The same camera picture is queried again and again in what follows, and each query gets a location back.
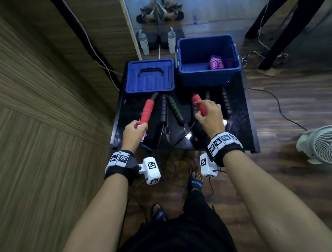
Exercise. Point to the person's left hand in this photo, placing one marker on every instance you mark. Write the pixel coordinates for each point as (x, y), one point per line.
(132, 136)

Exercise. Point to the person's right hand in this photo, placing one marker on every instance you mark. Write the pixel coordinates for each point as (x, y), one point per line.
(212, 120)

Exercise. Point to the blue plastic bin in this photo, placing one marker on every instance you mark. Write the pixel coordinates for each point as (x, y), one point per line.
(197, 76)

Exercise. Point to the person's left forearm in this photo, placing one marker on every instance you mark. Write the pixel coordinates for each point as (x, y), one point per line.
(101, 215)

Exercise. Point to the person's right forearm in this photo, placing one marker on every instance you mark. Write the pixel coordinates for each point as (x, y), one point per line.
(269, 202)

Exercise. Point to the blue bin lid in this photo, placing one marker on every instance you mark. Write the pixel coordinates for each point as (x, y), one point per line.
(135, 83)

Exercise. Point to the person's right foot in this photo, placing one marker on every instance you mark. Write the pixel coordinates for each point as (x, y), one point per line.
(195, 181)

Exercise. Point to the person's foot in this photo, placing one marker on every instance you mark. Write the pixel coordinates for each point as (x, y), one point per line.
(195, 181)
(158, 213)

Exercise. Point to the person's left foot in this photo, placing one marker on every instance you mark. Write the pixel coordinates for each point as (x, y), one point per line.
(158, 213)

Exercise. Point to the person's black clothing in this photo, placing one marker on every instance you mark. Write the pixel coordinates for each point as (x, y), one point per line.
(192, 228)

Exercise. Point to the black glossy low table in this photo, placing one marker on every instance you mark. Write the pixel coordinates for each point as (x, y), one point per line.
(124, 114)

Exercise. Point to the black wristband with marker tags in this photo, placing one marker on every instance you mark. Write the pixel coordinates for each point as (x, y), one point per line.
(122, 163)
(224, 145)

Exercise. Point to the black pouch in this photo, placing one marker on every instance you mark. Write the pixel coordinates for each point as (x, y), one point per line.
(180, 39)

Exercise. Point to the white water bottle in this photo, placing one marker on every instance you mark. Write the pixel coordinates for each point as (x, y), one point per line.
(171, 41)

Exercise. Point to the white floor fan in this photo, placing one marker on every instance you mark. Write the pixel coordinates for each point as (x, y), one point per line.
(319, 145)

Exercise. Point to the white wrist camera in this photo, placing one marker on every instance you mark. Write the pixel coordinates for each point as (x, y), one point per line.
(206, 166)
(151, 170)

